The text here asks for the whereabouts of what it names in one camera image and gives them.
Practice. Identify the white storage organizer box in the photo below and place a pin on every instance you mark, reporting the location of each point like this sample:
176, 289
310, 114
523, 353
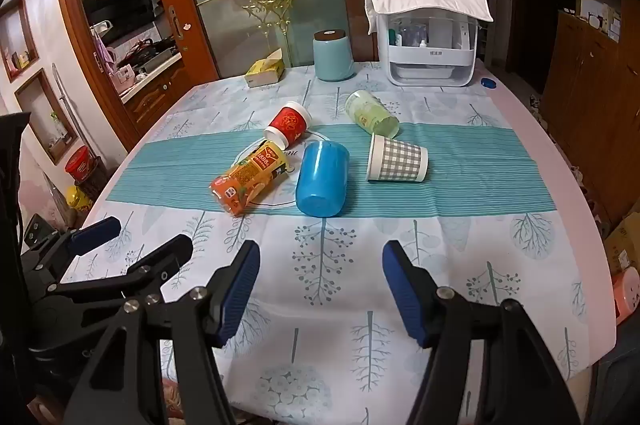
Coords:
430, 65

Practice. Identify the grey checkered paper cup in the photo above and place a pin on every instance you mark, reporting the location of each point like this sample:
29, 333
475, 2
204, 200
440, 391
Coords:
400, 157

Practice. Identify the tree-print tablecloth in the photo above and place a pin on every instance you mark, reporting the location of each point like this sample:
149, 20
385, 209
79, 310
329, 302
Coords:
325, 305

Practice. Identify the wooden wall niche frame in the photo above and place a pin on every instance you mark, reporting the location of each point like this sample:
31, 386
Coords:
19, 40
47, 117

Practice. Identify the wooden sideboard cabinet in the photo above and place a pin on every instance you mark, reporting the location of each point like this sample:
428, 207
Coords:
590, 105

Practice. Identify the pink hanging cloth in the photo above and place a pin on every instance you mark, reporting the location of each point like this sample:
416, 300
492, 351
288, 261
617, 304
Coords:
105, 55

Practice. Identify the yellow plastic container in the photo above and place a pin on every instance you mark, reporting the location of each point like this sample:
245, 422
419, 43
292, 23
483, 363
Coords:
79, 199

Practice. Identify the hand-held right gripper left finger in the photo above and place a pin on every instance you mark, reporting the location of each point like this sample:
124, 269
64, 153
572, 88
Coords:
237, 295

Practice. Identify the red paper cup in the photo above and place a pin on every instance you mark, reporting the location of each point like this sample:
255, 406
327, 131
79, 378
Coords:
290, 122

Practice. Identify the orange juice bottle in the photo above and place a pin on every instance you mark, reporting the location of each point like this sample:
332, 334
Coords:
250, 177

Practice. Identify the yellow tissue box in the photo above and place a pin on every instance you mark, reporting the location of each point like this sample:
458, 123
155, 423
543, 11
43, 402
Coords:
264, 72

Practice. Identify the blue plastic cup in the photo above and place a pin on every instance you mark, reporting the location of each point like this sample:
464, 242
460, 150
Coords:
322, 180

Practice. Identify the wooden kitchen base cabinet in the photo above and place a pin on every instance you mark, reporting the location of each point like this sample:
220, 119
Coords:
155, 92

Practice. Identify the green translucent cup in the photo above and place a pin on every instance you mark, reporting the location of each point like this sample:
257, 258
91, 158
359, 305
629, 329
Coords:
370, 112

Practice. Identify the teal canister with brown lid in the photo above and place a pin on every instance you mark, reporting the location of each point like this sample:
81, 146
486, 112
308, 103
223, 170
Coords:
334, 57

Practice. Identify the cardboard box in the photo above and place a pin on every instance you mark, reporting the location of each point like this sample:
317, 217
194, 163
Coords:
624, 242

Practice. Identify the pink plastic stool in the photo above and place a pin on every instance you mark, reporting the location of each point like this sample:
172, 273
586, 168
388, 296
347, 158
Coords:
629, 295

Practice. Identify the blue bottle cap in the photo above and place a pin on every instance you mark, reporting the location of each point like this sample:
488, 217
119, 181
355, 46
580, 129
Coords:
488, 82

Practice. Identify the red bucket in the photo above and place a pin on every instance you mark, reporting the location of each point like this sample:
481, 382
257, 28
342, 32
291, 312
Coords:
80, 162

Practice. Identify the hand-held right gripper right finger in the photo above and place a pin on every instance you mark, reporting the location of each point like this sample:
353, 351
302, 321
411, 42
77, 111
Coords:
406, 295

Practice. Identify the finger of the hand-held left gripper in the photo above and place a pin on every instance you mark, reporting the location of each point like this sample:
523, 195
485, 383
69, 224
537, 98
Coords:
165, 255
95, 232

